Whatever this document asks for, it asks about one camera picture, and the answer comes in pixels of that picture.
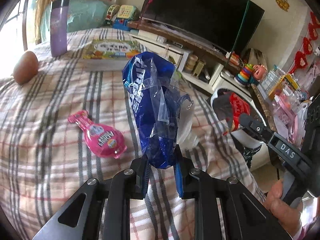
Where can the toy telephone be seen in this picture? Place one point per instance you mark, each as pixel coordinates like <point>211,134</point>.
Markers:
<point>128,12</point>

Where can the pink plastic storage box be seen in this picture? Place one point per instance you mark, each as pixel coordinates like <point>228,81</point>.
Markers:
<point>288,111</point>

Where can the plaid blanket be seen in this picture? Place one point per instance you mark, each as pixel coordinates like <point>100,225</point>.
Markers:
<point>45,157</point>

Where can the rainbow stacking ring toy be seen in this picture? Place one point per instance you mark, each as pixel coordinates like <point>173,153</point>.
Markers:
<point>243,77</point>

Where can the red snack bag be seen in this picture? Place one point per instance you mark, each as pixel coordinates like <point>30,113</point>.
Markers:
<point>238,107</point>

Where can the black flat television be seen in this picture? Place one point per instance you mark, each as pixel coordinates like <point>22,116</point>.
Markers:
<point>227,24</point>

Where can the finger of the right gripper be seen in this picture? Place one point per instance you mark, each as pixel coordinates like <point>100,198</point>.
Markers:
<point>295,161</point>

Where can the pink AD drink pouch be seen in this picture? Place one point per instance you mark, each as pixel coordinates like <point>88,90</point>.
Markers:
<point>104,141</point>

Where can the blue plastic wrapper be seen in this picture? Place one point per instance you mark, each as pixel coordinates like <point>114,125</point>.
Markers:
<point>155,96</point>

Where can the red toy phone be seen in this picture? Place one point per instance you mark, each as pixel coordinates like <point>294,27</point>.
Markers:
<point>234,59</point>

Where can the black white trash bin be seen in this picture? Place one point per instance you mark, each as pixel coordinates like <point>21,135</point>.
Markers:
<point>253,150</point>

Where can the person's right hand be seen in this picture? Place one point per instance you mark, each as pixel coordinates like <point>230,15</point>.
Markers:
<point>288,217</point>

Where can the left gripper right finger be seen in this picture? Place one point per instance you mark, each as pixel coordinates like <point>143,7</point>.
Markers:
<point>224,209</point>

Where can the brown round fruit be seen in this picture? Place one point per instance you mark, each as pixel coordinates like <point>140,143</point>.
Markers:
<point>26,68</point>

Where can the white tv cabinet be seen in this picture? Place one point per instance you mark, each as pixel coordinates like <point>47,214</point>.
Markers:
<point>206,74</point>

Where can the teal covered furniture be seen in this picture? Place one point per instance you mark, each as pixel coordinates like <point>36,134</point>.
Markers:
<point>82,15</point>

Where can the purple thermos bottle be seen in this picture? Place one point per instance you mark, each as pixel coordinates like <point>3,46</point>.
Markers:
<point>58,27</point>

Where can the white tissue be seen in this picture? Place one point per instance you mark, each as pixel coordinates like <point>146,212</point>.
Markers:
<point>186,138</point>

